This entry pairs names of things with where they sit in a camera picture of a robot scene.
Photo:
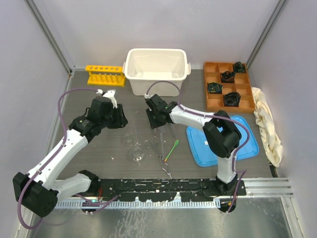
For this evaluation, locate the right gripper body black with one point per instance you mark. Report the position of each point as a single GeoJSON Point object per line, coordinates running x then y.
{"type": "Point", "coordinates": [154, 120]}

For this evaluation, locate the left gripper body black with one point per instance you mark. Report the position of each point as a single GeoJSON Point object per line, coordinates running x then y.
{"type": "Point", "coordinates": [114, 119]}

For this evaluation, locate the yellow test tube rack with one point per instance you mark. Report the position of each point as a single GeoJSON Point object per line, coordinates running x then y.
{"type": "Point", "coordinates": [105, 75]}

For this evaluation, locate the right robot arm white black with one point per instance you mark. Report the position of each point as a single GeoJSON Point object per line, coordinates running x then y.
{"type": "Point", "coordinates": [180, 114]}

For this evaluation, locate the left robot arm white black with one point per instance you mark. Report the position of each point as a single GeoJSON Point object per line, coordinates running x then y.
{"type": "Point", "coordinates": [38, 190]}

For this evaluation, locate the metal crucible tongs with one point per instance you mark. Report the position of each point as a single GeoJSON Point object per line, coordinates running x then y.
{"type": "Point", "coordinates": [154, 144]}

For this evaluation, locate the green plastic spatula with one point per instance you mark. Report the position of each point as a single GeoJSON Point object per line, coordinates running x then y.
{"type": "Point", "coordinates": [174, 146]}

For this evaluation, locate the small glass beaker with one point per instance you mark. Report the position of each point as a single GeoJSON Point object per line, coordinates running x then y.
{"type": "Point", "coordinates": [127, 138]}

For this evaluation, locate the glass funnel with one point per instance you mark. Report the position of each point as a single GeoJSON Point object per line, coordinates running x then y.
{"type": "Point", "coordinates": [137, 154]}

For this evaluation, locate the white plastic bin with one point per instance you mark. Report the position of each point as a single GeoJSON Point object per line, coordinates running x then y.
{"type": "Point", "coordinates": [156, 71]}

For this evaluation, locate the blue plastic tray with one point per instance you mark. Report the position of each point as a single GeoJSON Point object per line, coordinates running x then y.
{"type": "Point", "coordinates": [219, 138]}

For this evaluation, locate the orange compartment tray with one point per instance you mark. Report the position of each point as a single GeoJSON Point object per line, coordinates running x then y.
{"type": "Point", "coordinates": [227, 87]}

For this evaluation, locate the cream cloth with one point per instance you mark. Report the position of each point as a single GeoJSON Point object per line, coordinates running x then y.
{"type": "Point", "coordinates": [264, 120]}

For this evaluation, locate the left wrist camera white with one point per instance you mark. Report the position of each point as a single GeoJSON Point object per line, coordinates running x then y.
{"type": "Point", "coordinates": [111, 94]}

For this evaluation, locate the blue handled brush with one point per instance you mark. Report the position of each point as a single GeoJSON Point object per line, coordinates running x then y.
{"type": "Point", "coordinates": [173, 131]}

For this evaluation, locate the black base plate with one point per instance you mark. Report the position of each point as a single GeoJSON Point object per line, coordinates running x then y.
{"type": "Point", "coordinates": [159, 190]}

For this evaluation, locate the white slotted cable duct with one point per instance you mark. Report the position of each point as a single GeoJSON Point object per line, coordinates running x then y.
{"type": "Point", "coordinates": [77, 203]}

